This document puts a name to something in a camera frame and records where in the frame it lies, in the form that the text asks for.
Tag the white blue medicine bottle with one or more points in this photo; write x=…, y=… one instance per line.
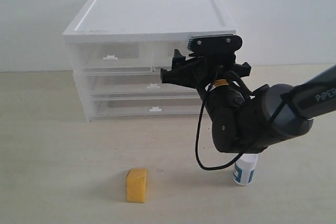
x=244, y=169

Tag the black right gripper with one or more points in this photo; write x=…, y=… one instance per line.
x=193, y=71

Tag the clear wide drawer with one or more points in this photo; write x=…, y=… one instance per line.
x=129, y=83
x=146, y=107

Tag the clear bottom wide drawer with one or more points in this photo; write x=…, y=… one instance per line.
x=146, y=107

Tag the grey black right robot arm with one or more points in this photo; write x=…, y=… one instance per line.
x=246, y=121

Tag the clear middle wide drawer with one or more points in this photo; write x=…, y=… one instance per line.
x=129, y=83

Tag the yellow sponge block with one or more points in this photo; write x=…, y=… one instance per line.
x=135, y=185

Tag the white plastic drawer cabinet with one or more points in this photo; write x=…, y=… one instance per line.
x=142, y=21

